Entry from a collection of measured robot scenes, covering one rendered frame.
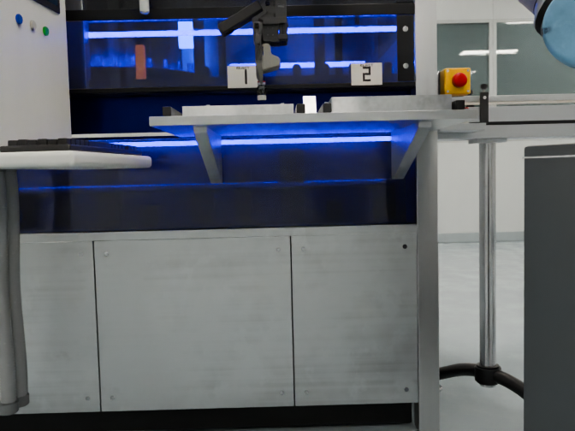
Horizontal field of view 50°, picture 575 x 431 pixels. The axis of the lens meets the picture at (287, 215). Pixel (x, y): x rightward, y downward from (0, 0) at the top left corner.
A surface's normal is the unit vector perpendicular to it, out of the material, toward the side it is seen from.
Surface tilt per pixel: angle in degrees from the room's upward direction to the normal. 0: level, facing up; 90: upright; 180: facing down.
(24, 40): 90
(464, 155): 90
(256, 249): 90
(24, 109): 90
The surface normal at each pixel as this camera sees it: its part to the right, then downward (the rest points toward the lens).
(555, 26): -0.69, 0.16
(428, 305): 0.01, 0.07
